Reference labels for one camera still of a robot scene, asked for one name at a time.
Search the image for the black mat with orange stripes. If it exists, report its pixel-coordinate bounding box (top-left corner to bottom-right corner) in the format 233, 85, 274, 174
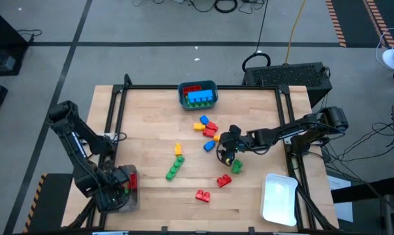
325, 0, 394, 49
22, 172, 74, 234

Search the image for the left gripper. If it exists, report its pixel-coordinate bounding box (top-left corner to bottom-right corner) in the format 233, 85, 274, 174
95, 168, 132, 212

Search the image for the red two-stud block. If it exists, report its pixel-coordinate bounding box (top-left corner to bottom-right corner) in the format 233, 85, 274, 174
216, 174, 233, 189
129, 172, 139, 192
194, 189, 211, 204

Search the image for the white plastic bin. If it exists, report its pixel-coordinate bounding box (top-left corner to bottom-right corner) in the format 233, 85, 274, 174
259, 172, 299, 228

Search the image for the black perforated computer case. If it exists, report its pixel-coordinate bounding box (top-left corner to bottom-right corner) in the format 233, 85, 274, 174
242, 61, 333, 108

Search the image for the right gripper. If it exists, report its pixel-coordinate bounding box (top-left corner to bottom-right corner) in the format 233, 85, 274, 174
219, 124, 250, 154

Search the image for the white round stand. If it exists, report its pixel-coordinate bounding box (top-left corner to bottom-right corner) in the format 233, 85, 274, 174
381, 42, 394, 82

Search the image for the red four-stud block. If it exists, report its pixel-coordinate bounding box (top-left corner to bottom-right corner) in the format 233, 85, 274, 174
183, 85, 203, 96

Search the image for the black floor cable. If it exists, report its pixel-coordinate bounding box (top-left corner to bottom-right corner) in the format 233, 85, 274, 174
320, 121, 394, 164

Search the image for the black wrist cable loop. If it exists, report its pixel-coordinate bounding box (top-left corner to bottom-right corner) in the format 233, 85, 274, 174
216, 146, 235, 166

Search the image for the teal plastic bin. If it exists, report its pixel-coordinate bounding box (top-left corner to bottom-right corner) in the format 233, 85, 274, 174
177, 80, 219, 112

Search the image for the black table frame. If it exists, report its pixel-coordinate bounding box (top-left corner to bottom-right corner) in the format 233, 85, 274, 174
66, 73, 340, 235

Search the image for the green four-stud block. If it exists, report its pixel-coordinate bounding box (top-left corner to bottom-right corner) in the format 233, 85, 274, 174
185, 95, 215, 109
165, 155, 186, 182

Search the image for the blue four-stud block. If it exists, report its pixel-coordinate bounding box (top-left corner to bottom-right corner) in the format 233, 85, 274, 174
187, 89, 215, 104

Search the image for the black cable with coil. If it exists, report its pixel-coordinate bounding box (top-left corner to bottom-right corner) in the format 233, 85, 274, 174
241, 0, 272, 74

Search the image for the yellow hanging cable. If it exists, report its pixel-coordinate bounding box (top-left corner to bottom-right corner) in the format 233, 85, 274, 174
284, 0, 308, 65

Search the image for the black coiled cable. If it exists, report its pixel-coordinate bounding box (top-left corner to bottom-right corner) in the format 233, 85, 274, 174
213, 0, 239, 14

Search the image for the white paper sheet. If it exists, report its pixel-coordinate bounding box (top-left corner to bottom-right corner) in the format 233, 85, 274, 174
326, 175, 354, 223

